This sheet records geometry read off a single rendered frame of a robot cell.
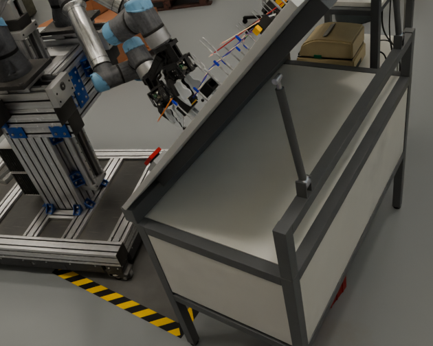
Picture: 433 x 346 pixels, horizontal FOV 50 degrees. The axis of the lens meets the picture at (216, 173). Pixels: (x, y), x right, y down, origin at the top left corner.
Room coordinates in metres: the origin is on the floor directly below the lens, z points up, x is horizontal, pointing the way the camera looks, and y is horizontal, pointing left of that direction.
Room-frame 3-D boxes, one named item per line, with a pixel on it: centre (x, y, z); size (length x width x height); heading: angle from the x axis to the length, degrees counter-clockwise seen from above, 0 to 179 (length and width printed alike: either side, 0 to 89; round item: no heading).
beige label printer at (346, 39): (2.15, -0.72, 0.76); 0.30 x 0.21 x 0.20; 52
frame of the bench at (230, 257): (1.43, -0.30, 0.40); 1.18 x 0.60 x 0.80; 138
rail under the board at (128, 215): (1.64, -0.06, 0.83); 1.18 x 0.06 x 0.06; 138
